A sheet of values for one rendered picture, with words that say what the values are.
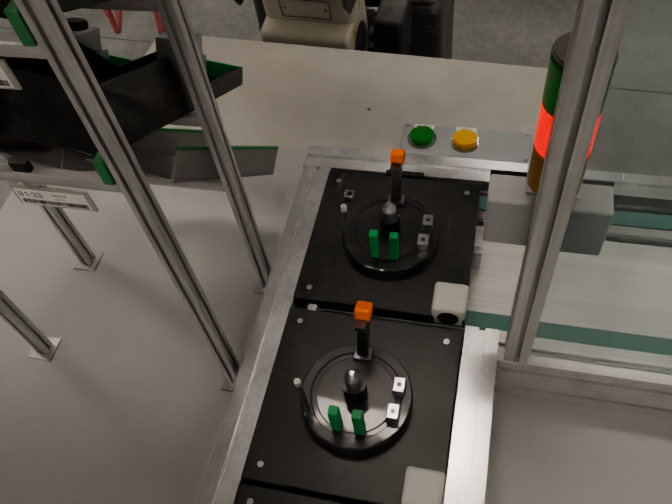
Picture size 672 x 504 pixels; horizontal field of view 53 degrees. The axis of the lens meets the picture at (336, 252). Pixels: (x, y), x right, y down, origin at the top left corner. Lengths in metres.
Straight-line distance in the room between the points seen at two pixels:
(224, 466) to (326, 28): 1.07
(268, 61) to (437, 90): 0.37
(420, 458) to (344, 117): 0.72
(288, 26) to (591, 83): 1.20
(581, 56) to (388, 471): 0.52
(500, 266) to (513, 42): 1.93
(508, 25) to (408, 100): 1.65
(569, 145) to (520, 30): 2.36
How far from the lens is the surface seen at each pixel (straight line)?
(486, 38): 2.90
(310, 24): 1.66
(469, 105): 1.34
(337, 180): 1.07
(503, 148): 1.13
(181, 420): 1.03
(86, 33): 0.97
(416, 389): 0.87
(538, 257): 0.71
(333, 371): 0.87
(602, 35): 0.52
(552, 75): 0.58
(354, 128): 1.31
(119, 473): 1.04
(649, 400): 0.98
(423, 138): 1.12
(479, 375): 0.90
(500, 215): 0.71
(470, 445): 0.87
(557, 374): 0.93
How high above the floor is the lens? 1.77
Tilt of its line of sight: 54 degrees down
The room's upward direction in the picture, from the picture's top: 10 degrees counter-clockwise
